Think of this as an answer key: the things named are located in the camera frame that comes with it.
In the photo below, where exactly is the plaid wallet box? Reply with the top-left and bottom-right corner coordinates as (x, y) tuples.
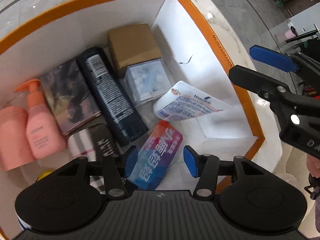
(67, 123), (121, 193)

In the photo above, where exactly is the blue red card box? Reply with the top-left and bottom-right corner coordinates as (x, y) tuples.
(128, 120), (183, 190)

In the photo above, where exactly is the white lotion tube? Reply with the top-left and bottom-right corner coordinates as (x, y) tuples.
(153, 81), (232, 122)

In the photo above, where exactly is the yellow tape measure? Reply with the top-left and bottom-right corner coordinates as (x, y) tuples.
(36, 170), (54, 181)

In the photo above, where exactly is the illustrated book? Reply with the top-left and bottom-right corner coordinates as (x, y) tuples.
(40, 58), (100, 135)

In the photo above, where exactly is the brown cardboard box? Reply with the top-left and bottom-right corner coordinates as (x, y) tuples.
(108, 23), (162, 77)

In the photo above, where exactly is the person's right hand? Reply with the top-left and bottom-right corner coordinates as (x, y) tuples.
(306, 155), (320, 178)

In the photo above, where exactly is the pink pump bottle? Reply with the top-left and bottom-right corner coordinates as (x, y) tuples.
(15, 79), (67, 159)

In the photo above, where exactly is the orange storage box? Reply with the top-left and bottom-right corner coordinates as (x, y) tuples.
(0, 0), (266, 240)

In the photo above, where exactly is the pink round bottle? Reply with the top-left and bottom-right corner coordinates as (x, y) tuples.
(1, 106), (35, 171)

